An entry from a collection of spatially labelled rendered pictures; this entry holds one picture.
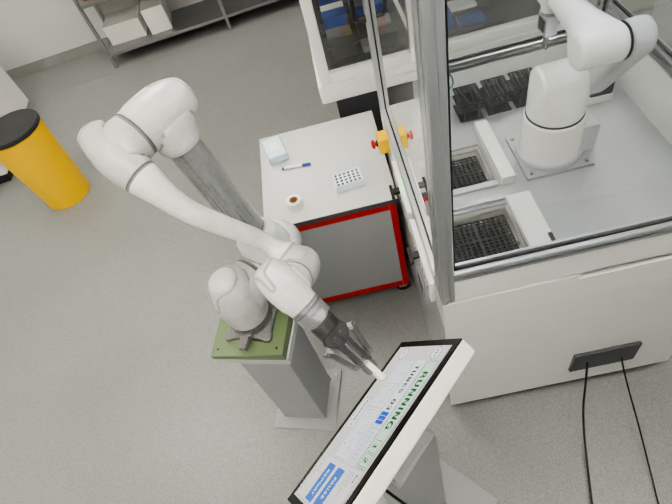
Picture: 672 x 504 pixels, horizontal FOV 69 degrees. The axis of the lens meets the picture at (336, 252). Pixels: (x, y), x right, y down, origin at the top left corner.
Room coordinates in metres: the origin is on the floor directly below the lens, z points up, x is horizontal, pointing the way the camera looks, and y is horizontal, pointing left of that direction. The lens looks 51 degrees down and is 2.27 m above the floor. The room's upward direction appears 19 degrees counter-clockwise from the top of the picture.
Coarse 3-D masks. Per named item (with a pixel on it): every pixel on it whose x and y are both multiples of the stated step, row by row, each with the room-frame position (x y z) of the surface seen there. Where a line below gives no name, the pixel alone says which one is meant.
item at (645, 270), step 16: (384, 128) 1.69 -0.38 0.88; (656, 256) 0.68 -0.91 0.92; (592, 272) 0.69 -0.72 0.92; (608, 272) 0.68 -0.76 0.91; (624, 272) 0.67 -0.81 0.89; (640, 272) 0.66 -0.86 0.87; (656, 272) 0.66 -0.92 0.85; (512, 288) 0.72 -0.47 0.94; (528, 288) 0.71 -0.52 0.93; (544, 288) 0.70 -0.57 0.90; (560, 288) 0.70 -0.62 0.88; (576, 288) 0.69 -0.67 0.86; (592, 288) 0.68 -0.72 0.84; (608, 288) 0.67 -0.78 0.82; (448, 304) 0.74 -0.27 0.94; (464, 304) 0.73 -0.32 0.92; (480, 304) 0.73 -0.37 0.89; (496, 304) 0.72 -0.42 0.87; (512, 304) 0.71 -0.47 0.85; (528, 304) 0.71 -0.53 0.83; (544, 304) 0.70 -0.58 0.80; (448, 320) 0.74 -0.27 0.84; (464, 320) 0.73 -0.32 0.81
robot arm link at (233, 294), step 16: (224, 272) 1.04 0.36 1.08; (240, 272) 1.03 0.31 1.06; (208, 288) 1.01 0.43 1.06; (224, 288) 0.98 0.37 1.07; (240, 288) 0.98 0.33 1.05; (256, 288) 0.99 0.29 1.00; (224, 304) 0.95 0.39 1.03; (240, 304) 0.95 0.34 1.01; (256, 304) 0.97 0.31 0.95; (224, 320) 0.97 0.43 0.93; (240, 320) 0.94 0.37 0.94; (256, 320) 0.95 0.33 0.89
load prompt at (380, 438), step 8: (424, 368) 0.48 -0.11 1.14; (432, 368) 0.47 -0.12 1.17; (424, 376) 0.46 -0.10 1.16; (416, 384) 0.45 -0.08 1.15; (408, 392) 0.44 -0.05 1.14; (416, 392) 0.42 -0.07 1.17; (408, 400) 0.42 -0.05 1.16; (400, 408) 0.41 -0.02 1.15; (392, 416) 0.40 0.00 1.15; (400, 416) 0.38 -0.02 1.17; (384, 424) 0.39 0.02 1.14; (392, 424) 0.38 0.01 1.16; (384, 432) 0.37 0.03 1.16; (376, 440) 0.36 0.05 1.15; (384, 440) 0.35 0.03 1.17; (368, 448) 0.35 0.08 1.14; (376, 448) 0.34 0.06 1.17; (368, 456) 0.33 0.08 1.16; (360, 464) 0.32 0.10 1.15; (368, 464) 0.31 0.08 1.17
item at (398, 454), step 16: (448, 352) 0.48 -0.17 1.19; (464, 352) 0.47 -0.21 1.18; (384, 368) 0.59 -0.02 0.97; (448, 368) 0.44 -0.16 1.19; (464, 368) 0.44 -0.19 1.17; (432, 384) 0.42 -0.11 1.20; (448, 384) 0.41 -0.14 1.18; (416, 400) 0.40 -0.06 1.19; (432, 400) 0.39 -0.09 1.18; (416, 416) 0.37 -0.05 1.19; (432, 416) 0.36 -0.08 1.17; (336, 432) 0.47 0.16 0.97; (400, 432) 0.34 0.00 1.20; (416, 432) 0.34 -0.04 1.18; (384, 448) 0.32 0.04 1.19; (400, 448) 0.32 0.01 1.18; (416, 448) 0.35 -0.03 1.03; (384, 464) 0.29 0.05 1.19; (400, 464) 0.29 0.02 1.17; (368, 480) 0.27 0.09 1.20; (384, 480) 0.27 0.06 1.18; (400, 480) 0.29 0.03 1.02; (352, 496) 0.26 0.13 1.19; (368, 496) 0.25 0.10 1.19
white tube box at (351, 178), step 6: (354, 168) 1.61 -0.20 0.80; (336, 174) 1.61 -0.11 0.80; (342, 174) 1.60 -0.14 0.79; (348, 174) 1.58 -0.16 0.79; (354, 174) 1.57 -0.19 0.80; (360, 174) 1.56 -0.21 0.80; (336, 180) 1.57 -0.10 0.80; (342, 180) 1.56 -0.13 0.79; (348, 180) 1.55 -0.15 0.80; (354, 180) 1.55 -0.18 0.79; (360, 180) 1.53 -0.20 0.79; (336, 186) 1.54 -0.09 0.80; (342, 186) 1.53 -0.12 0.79; (348, 186) 1.53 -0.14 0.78; (354, 186) 1.53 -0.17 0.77
